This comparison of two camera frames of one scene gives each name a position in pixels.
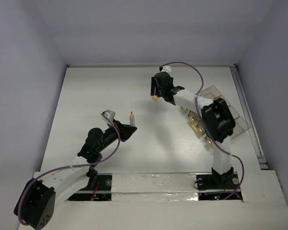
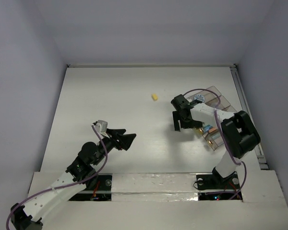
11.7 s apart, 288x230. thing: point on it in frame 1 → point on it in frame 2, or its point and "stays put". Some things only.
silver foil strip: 154,187 stays put
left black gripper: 121,130 → 116,139
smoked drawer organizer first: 211,92 stays put
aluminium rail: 248,117 stays put
